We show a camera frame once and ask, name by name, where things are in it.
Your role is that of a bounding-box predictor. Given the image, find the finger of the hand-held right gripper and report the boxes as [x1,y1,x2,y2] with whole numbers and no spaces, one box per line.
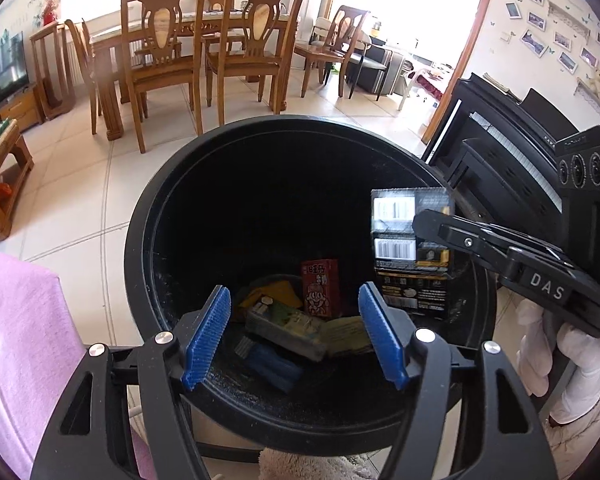
[411,208,577,278]

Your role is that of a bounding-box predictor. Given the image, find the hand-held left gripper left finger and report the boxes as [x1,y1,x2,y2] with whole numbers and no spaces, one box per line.
[30,284,232,480]

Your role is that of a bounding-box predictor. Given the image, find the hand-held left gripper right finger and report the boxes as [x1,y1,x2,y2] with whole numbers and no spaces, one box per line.
[357,281,562,480]

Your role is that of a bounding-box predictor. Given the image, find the tan paper packet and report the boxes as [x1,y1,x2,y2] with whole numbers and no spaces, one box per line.
[322,316,373,358]

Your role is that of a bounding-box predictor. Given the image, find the black printed box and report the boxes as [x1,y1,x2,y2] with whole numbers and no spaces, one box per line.
[370,187,463,321]

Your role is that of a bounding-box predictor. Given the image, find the blue ribbed packet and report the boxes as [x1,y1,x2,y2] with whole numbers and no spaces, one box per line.
[245,342,303,393]

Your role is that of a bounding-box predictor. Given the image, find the red cartoon print box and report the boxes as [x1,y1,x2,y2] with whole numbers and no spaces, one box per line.
[300,259,341,318]

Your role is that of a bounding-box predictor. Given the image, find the yellow packet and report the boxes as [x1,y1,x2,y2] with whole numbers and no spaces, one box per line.
[237,280,303,323]

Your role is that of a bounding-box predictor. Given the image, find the cream bag with green print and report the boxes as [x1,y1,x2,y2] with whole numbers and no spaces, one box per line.
[244,297,328,361]

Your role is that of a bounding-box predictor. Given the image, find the black trash bin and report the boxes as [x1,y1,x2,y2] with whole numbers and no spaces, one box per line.
[124,115,498,461]

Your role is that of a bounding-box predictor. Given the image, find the person's right forearm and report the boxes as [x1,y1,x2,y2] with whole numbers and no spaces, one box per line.
[542,380,600,480]

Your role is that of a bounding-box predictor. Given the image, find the person's right hand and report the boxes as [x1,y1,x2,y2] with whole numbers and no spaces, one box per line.
[515,301,600,425]

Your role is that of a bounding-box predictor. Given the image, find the black upright piano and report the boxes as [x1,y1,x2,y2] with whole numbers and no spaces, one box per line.
[422,72,581,241]

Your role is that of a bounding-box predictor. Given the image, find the small table with red cloth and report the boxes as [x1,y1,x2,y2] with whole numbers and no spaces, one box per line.
[400,62,456,111]

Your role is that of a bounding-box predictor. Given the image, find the pink tablecloth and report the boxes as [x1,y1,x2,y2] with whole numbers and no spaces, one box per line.
[0,252,157,480]

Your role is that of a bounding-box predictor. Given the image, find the grey chair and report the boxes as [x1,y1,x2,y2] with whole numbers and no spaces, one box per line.
[347,30,411,102]

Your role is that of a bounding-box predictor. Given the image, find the wooden coffee table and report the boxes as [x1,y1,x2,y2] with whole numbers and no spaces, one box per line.
[0,120,35,251]

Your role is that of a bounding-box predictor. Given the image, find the wooden television stand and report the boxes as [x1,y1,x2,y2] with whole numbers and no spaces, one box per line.
[0,82,46,133]

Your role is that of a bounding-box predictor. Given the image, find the wooden dining table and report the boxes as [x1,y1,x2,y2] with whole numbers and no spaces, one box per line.
[87,10,301,141]

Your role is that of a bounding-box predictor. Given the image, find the tall wooden plant stand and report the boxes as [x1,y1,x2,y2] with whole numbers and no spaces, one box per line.
[29,21,76,121]

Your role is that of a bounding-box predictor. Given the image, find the flat screen television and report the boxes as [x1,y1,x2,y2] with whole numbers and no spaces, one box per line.
[0,32,31,118]

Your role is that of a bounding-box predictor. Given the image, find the white wall shelf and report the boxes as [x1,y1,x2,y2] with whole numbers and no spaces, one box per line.
[575,77,600,126]

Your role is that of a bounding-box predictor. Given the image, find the group of wall photo frames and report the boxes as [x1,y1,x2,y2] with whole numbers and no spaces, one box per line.
[505,0,600,76]

